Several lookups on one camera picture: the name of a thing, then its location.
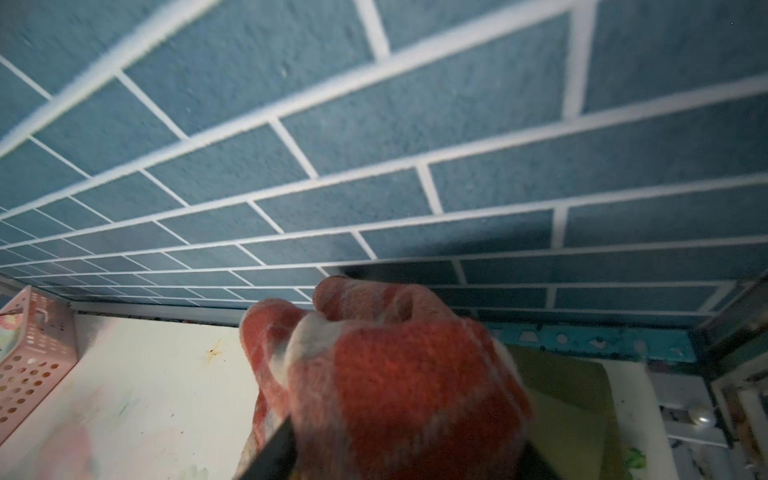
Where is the pastel floral skirt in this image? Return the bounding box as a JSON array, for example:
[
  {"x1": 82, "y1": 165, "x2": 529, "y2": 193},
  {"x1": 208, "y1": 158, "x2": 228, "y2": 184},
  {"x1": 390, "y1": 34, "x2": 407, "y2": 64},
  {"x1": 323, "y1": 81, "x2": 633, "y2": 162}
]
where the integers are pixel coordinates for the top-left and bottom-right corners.
[{"x1": 0, "y1": 313, "x2": 24, "y2": 360}]

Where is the pink perforated plastic basket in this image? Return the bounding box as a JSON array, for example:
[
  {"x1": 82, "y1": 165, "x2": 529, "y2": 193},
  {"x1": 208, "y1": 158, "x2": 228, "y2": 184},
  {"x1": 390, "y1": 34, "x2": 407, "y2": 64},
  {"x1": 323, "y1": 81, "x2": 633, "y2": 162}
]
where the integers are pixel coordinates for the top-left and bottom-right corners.
[{"x1": 1, "y1": 286, "x2": 78, "y2": 441}]

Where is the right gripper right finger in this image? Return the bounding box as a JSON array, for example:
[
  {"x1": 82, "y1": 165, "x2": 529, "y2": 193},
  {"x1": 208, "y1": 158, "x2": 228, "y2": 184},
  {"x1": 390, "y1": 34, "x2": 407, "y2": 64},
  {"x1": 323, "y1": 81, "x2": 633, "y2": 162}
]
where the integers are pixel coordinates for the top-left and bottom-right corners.
[{"x1": 518, "y1": 442, "x2": 561, "y2": 480}]

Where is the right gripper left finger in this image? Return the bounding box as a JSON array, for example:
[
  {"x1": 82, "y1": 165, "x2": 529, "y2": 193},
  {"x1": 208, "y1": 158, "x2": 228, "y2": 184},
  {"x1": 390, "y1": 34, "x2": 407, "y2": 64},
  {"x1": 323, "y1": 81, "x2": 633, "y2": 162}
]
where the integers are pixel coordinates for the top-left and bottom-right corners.
[{"x1": 236, "y1": 417, "x2": 297, "y2": 480}]

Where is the lemon print skirt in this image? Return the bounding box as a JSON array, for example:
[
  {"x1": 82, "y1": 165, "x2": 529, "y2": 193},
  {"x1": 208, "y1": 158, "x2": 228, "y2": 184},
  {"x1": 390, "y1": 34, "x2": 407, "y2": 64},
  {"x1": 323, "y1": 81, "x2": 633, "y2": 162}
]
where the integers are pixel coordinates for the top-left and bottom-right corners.
[{"x1": 623, "y1": 447, "x2": 647, "y2": 473}]

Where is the red patterned skirt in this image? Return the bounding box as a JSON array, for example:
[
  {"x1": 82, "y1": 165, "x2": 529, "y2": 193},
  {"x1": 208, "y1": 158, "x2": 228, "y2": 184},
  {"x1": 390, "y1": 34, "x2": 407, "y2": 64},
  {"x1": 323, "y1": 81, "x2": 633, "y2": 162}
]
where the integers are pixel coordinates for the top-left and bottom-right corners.
[{"x1": 237, "y1": 276, "x2": 534, "y2": 479}]

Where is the olive green skirt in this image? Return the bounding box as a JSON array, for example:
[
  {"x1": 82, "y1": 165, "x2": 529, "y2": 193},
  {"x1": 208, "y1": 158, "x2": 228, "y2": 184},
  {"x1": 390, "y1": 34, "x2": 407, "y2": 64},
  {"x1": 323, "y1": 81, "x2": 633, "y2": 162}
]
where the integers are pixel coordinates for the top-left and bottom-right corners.
[{"x1": 508, "y1": 346, "x2": 627, "y2": 479}]

